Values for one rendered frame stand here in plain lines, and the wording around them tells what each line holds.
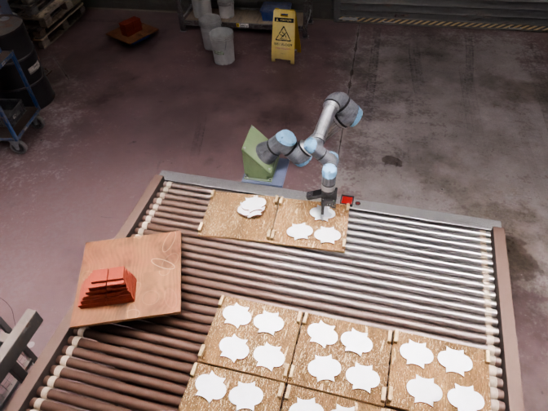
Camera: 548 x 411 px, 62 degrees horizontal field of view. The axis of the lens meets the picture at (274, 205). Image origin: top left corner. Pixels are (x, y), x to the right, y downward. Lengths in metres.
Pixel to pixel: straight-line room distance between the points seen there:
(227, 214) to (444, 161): 2.54
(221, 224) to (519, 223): 2.57
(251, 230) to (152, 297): 0.67
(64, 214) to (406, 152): 3.20
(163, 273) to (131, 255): 0.22
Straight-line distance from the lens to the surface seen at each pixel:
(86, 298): 2.31
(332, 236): 2.54
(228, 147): 4.65
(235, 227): 2.61
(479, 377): 2.26
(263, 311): 2.27
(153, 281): 2.34
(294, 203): 2.71
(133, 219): 2.77
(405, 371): 2.19
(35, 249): 4.26
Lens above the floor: 2.88
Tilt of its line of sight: 46 degrees down
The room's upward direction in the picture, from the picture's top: 3 degrees counter-clockwise
